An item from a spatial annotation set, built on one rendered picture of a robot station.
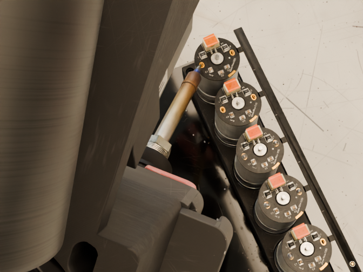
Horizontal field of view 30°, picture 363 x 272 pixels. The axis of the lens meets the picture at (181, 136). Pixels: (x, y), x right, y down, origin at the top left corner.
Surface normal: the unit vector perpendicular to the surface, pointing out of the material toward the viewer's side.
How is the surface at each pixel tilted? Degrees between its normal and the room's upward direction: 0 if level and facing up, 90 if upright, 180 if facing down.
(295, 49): 0
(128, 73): 27
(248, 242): 0
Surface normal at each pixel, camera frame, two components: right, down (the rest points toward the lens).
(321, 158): -0.04, -0.27
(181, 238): -0.21, 0.17
